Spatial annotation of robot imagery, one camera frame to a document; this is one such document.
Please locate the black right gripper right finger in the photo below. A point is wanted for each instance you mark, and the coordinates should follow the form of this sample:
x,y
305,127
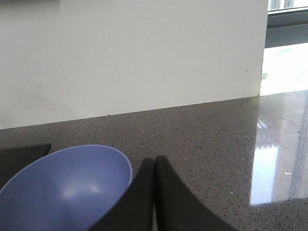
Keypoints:
x,y
177,209

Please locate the dark window frame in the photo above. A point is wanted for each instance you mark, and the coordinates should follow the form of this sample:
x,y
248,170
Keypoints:
x,y
287,23

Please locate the black glass gas cooktop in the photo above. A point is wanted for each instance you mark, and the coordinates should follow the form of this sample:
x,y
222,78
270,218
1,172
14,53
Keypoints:
x,y
12,160

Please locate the light blue bowl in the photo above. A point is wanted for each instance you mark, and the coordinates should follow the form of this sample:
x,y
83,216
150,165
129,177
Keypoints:
x,y
68,190

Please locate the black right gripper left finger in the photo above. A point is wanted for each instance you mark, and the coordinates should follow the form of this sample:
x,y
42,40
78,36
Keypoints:
x,y
134,210

